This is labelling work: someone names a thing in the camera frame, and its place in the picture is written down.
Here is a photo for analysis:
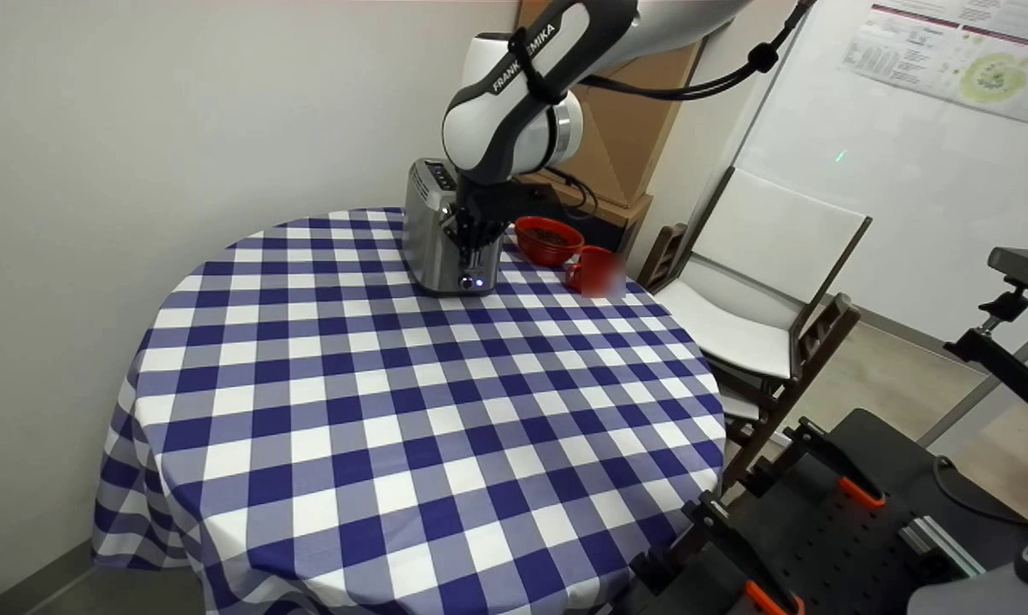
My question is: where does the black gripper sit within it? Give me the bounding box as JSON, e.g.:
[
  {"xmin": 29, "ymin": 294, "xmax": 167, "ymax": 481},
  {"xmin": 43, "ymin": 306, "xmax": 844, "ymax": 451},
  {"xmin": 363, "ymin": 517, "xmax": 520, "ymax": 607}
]
[{"xmin": 450, "ymin": 176, "xmax": 520, "ymax": 278}]

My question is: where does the silver two-slot toaster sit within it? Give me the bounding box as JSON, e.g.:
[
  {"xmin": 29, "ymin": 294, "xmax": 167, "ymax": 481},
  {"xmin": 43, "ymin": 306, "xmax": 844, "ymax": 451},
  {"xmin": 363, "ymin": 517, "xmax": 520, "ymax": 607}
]
[{"xmin": 401, "ymin": 156, "xmax": 512, "ymax": 300}]

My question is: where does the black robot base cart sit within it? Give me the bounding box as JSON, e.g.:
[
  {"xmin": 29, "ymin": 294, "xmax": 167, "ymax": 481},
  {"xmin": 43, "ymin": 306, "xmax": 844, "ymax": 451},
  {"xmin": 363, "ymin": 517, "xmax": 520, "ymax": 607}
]
[{"xmin": 607, "ymin": 406, "xmax": 1028, "ymax": 615}]

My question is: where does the red bowl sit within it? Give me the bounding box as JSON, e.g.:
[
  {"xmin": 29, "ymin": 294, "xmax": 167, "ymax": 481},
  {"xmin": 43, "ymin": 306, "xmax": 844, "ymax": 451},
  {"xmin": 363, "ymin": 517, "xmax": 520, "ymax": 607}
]
[{"xmin": 512, "ymin": 213, "xmax": 586, "ymax": 274}]

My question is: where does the red mug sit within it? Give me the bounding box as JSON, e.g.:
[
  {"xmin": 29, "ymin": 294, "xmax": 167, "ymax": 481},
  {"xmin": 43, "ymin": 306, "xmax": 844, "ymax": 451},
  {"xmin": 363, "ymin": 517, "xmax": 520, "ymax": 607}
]
[{"xmin": 563, "ymin": 242, "xmax": 626, "ymax": 300}]

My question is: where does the large cardboard box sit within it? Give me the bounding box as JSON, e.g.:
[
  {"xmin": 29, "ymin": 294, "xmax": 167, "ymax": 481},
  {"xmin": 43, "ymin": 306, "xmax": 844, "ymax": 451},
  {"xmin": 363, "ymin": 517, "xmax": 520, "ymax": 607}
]
[{"xmin": 507, "ymin": 0, "xmax": 710, "ymax": 224}]

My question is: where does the blue white checkered tablecloth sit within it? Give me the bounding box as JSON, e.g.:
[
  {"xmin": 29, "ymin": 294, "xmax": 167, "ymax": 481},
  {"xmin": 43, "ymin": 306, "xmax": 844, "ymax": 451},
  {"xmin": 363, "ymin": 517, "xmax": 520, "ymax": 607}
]
[{"xmin": 90, "ymin": 205, "xmax": 729, "ymax": 615}]

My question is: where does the white wooden folding chair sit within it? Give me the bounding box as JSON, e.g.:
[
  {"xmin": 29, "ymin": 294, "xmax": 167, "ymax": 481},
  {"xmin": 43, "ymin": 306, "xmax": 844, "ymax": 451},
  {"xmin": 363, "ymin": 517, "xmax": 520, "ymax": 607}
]
[{"xmin": 646, "ymin": 163, "xmax": 876, "ymax": 495}]

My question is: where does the white framed whiteboard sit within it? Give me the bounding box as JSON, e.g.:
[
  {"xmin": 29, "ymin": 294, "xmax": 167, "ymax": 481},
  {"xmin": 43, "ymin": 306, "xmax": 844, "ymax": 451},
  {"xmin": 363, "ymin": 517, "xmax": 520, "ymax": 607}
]
[{"xmin": 733, "ymin": 0, "xmax": 1028, "ymax": 353}]

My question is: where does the printed poster with green chart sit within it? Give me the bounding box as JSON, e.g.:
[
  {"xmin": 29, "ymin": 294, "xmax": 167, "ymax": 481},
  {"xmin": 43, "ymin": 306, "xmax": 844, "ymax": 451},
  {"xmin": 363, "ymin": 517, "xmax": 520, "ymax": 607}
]
[{"xmin": 836, "ymin": 0, "xmax": 1028, "ymax": 131}]

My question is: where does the black toaster power cord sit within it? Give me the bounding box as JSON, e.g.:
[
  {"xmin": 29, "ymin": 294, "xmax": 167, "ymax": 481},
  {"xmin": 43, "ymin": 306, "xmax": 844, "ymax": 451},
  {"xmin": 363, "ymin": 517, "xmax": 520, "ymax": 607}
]
[{"xmin": 540, "ymin": 167, "xmax": 607, "ymax": 223}]

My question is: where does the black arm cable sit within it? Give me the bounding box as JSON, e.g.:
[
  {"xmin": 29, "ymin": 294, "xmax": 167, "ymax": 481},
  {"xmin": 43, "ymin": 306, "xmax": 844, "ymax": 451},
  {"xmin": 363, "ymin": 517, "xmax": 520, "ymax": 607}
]
[{"xmin": 576, "ymin": 0, "xmax": 818, "ymax": 107}]

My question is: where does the black clamp with orange handle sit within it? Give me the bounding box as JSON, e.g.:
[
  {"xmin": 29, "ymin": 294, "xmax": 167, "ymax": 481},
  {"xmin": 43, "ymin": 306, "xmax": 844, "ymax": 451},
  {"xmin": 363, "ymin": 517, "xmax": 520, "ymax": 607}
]
[
  {"xmin": 627, "ymin": 491, "xmax": 811, "ymax": 615},
  {"xmin": 762, "ymin": 414, "xmax": 894, "ymax": 517}
]

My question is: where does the black camera on stand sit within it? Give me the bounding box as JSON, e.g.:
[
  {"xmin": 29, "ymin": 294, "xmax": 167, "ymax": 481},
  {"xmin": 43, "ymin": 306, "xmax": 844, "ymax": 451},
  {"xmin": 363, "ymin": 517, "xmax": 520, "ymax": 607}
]
[{"xmin": 940, "ymin": 242, "xmax": 1028, "ymax": 426}]

